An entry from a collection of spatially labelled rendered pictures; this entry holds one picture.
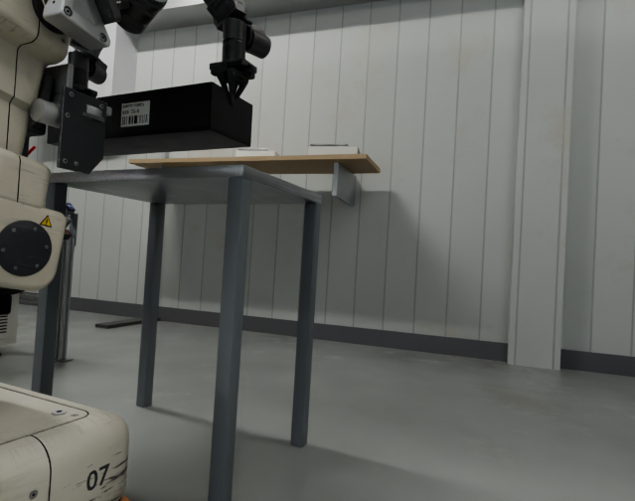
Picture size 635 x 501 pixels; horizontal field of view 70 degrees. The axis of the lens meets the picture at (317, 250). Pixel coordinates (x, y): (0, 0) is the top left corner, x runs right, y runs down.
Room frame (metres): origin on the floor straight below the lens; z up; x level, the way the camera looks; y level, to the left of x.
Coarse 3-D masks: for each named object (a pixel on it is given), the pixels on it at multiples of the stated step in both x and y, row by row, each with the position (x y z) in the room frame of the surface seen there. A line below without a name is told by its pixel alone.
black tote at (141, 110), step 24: (120, 96) 1.15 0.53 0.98; (144, 96) 1.11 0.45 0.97; (168, 96) 1.08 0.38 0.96; (192, 96) 1.05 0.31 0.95; (216, 96) 1.04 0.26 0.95; (120, 120) 1.15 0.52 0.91; (144, 120) 1.11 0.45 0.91; (168, 120) 1.08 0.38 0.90; (192, 120) 1.05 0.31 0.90; (216, 120) 1.05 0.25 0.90; (240, 120) 1.14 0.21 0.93; (120, 144) 1.23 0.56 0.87; (144, 144) 1.22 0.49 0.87; (168, 144) 1.20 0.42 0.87; (192, 144) 1.19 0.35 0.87; (216, 144) 1.17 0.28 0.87; (240, 144) 1.16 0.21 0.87
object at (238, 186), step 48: (48, 192) 1.33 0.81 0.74; (96, 192) 1.49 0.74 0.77; (144, 192) 1.42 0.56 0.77; (192, 192) 1.36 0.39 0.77; (240, 192) 1.05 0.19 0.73; (288, 192) 1.25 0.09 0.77; (240, 240) 1.05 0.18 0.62; (48, 288) 1.32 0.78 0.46; (144, 288) 1.71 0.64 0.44; (240, 288) 1.07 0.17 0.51; (48, 336) 1.33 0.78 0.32; (144, 336) 1.70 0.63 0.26; (240, 336) 1.08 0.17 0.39; (48, 384) 1.34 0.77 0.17; (144, 384) 1.70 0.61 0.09
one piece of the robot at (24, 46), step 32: (0, 0) 0.75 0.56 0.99; (32, 0) 0.79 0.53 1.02; (0, 32) 0.79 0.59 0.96; (32, 32) 0.80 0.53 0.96; (0, 64) 0.81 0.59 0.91; (32, 64) 0.86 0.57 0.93; (0, 96) 0.82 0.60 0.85; (32, 96) 0.86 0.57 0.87; (0, 128) 0.82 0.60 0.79; (0, 160) 0.79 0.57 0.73; (32, 160) 0.84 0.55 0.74; (0, 192) 0.79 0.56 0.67; (32, 192) 0.84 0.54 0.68; (0, 224) 0.80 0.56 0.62; (32, 224) 0.84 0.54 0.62; (64, 224) 0.91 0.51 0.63; (0, 256) 0.80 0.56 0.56; (32, 256) 0.85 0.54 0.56; (32, 288) 0.86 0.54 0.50
